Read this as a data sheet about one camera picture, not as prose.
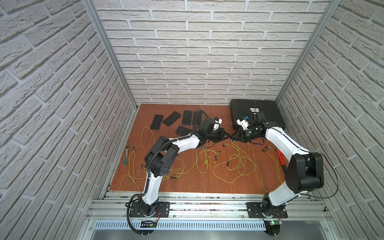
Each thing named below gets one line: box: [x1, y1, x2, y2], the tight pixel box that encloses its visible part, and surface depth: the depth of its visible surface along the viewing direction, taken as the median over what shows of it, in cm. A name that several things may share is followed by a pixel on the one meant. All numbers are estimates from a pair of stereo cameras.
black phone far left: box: [150, 114, 164, 131], surface depth 112 cm
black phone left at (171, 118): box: [162, 111, 181, 127], surface depth 115 cm
